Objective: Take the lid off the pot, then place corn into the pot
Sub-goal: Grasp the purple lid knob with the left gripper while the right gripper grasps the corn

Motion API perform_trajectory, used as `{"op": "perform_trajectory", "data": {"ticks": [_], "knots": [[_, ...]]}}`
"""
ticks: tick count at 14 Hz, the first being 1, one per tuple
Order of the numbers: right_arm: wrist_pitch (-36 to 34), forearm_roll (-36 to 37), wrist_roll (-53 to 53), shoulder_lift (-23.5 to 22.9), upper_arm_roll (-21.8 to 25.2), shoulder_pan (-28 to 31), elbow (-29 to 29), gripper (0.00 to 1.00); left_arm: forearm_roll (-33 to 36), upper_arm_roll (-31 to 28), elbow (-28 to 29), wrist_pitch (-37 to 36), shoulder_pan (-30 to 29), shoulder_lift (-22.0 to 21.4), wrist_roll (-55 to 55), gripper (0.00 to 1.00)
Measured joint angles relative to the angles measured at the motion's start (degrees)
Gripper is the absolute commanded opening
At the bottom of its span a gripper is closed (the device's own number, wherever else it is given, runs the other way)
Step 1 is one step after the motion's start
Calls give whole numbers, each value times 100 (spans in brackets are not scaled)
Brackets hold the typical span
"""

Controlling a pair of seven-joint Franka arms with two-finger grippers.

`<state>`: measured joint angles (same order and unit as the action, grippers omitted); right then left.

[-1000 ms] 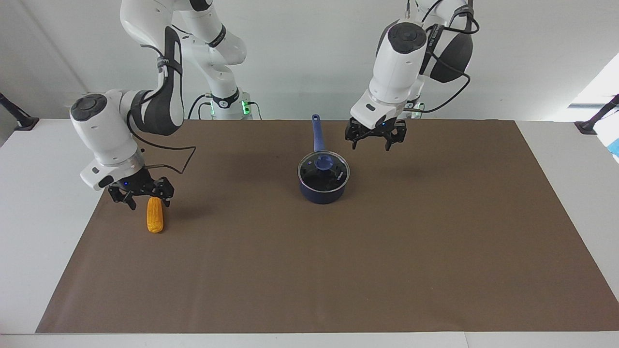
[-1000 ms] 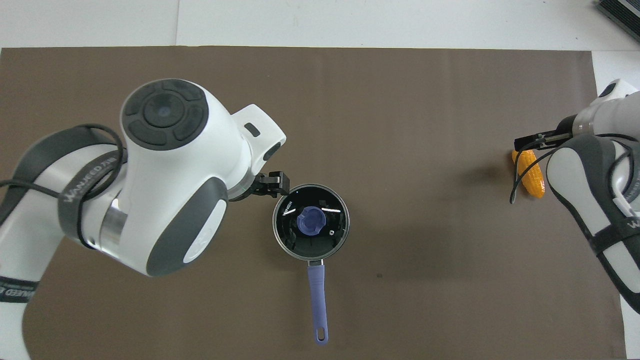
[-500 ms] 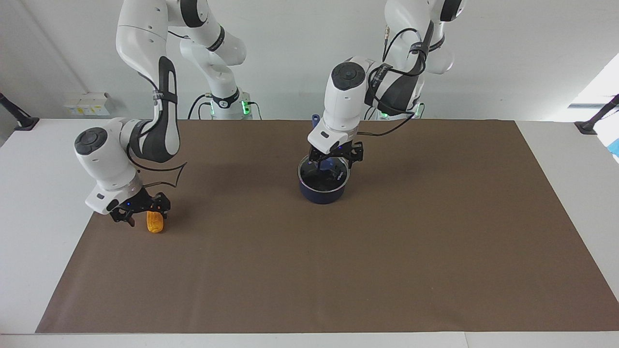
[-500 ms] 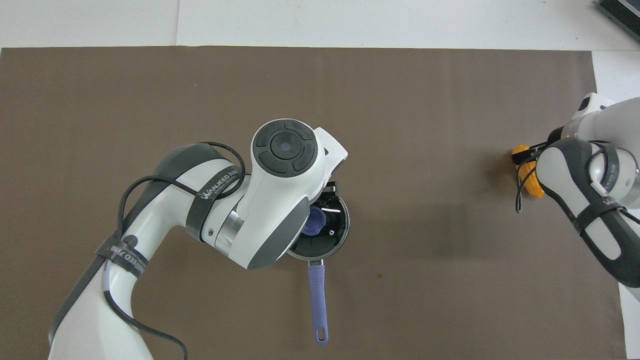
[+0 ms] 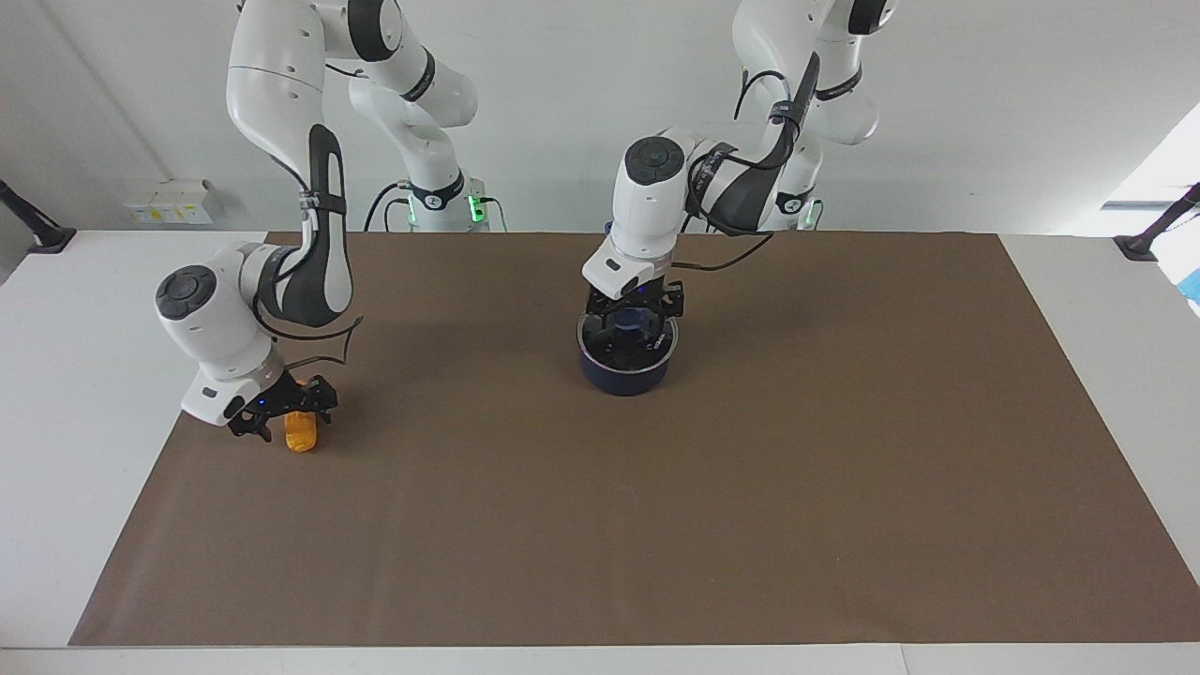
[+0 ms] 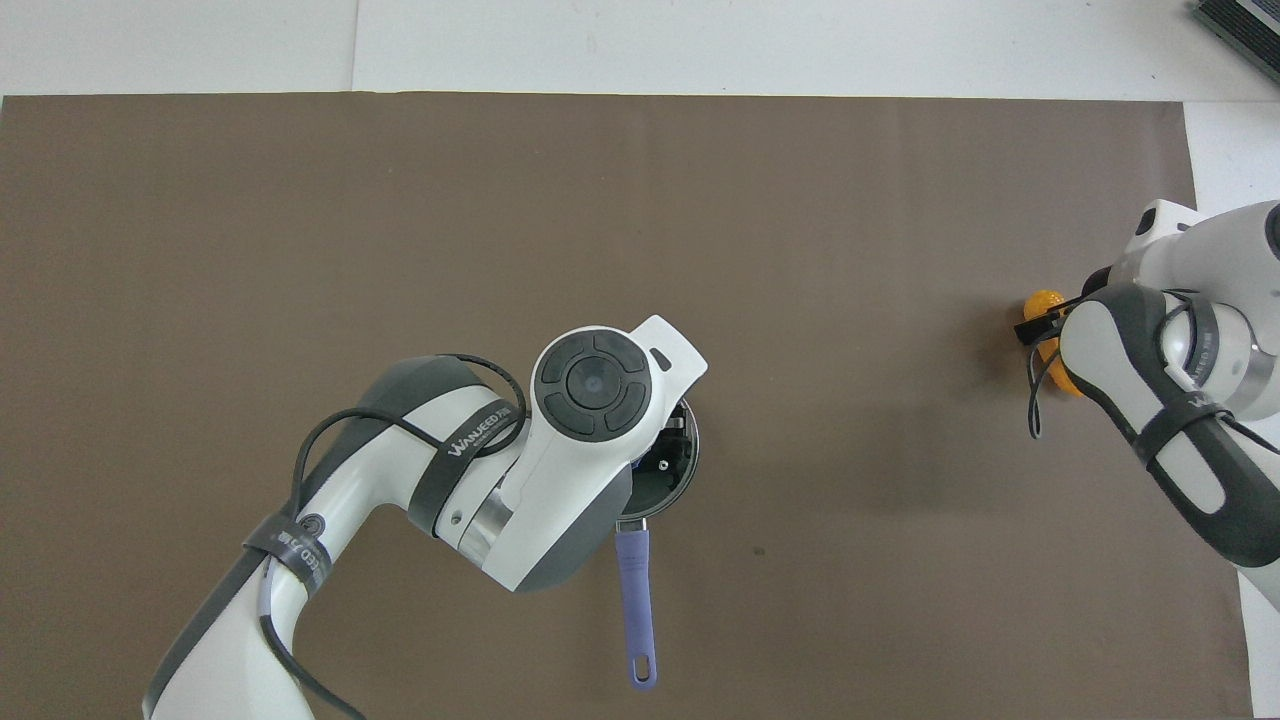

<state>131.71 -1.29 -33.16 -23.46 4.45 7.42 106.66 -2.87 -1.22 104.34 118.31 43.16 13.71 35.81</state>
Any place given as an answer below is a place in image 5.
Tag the glass lid with purple knob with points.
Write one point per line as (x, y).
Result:
(631, 321)

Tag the yellow corn cob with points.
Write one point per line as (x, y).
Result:
(301, 433)

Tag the black stand clamp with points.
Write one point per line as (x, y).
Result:
(1148, 239)
(37, 230)

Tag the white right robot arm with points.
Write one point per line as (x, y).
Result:
(272, 84)

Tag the blue object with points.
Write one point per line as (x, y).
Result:
(1191, 286)

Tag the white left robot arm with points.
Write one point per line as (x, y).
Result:
(656, 202)

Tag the brown table mat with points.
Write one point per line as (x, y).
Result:
(600, 516)

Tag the white wall socket box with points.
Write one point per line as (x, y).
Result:
(173, 202)

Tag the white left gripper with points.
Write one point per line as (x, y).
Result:
(619, 267)

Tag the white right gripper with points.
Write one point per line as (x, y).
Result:
(220, 398)

